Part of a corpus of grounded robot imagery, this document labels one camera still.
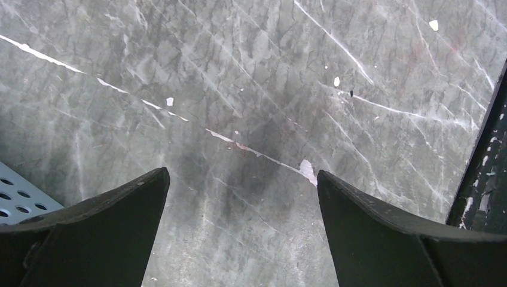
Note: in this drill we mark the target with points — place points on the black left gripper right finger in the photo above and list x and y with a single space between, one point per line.
374 243

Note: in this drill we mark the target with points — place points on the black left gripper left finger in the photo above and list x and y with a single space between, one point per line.
105 240

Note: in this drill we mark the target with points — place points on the blue perforated plastic basket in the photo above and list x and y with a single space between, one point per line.
21 200

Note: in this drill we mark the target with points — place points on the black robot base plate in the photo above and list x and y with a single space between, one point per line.
480 202

